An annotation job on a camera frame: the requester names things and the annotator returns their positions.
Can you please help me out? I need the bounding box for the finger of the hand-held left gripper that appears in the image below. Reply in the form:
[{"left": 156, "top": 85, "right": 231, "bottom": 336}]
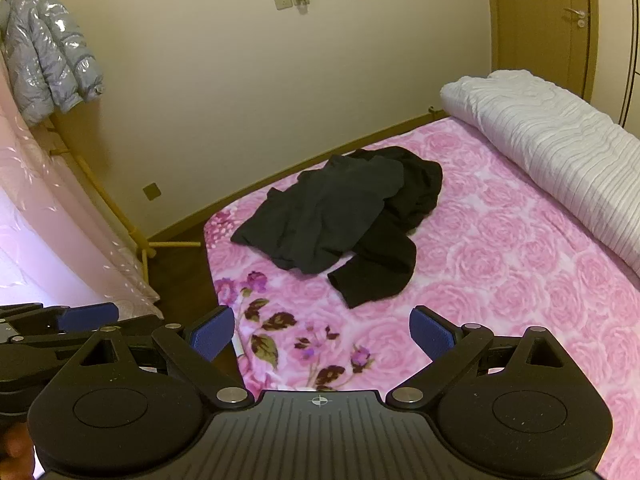
[
  {"left": 0, "top": 302, "right": 121, "bottom": 336},
  {"left": 0, "top": 315, "right": 168, "bottom": 357}
]

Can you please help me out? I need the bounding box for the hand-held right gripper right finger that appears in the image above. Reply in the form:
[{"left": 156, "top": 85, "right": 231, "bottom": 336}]
[{"left": 387, "top": 306, "right": 586, "bottom": 408}]

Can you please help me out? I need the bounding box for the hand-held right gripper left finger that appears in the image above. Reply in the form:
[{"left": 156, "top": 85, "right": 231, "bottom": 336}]
[{"left": 55, "top": 306, "right": 253, "bottom": 408}]

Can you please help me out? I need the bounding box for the black garment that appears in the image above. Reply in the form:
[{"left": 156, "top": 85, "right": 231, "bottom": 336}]
[{"left": 327, "top": 146, "right": 444, "bottom": 310}]

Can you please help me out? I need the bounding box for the dark grey garment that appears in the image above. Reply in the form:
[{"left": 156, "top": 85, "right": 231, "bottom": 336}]
[{"left": 231, "top": 154, "right": 406, "bottom": 276}]

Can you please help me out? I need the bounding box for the yellow clothes rack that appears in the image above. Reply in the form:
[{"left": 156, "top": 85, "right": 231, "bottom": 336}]
[{"left": 47, "top": 110, "right": 202, "bottom": 281}]

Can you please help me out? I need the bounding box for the person's left hand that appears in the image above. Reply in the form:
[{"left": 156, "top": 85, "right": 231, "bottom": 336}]
[{"left": 0, "top": 422, "right": 35, "bottom": 466}]

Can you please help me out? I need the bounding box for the pink rose blanket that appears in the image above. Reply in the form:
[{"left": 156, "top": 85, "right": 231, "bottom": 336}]
[{"left": 202, "top": 115, "right": 640, "bottom": 480}]

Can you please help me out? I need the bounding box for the pink curtain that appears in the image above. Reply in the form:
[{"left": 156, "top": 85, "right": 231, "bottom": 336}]
[{"left": 0, "top": 45, "right": 163, "bottom": 321}]

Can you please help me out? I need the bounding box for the white striped quilt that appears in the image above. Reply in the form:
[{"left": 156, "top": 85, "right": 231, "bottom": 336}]
[{"left": 440, "top": 69, "right": 640, "bottom": 278}]

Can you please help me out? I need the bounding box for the silver puffer jacket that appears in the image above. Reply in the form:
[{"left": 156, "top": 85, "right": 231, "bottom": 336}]
[{"left": 0, "top": 0, "right": 106, "bottom": 128}]

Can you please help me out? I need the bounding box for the brown wooden door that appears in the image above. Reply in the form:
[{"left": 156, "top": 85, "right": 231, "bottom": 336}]
[{"left": 484, "top": 0, "right": 607, "bottom": 102}]

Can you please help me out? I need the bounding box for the white wardrobe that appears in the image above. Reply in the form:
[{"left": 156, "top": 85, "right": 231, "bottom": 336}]
[{"left": 618, "top": 0, "right": 640, "bottom": 128}]

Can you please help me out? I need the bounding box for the metal door handle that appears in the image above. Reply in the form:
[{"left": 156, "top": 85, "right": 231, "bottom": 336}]
[{"left": 563, "top": 7, "right": 591, "bottom": 29}]

